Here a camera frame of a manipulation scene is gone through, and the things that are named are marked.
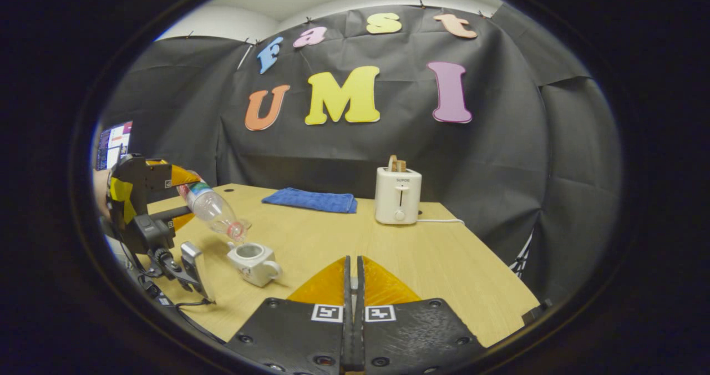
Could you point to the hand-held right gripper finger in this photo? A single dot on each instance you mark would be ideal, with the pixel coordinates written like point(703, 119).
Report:
point(360, 336)
point(348, 336)

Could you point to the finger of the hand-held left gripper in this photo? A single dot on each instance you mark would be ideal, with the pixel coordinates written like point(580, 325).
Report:
point(169, 213)
point(177, 174)

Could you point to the computer monitor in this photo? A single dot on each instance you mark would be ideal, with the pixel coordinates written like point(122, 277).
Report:
point(113, 142)

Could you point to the blue towel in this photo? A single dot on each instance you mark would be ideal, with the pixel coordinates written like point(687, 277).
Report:
point(313, 200)

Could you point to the bread slices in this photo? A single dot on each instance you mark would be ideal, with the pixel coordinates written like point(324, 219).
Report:
point(396, 163)

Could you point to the white toaster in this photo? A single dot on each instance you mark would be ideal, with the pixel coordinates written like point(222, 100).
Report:
point(397, 197)

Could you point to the clear plastic water bottle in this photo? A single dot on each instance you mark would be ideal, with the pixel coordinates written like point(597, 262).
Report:
point(213, 211)

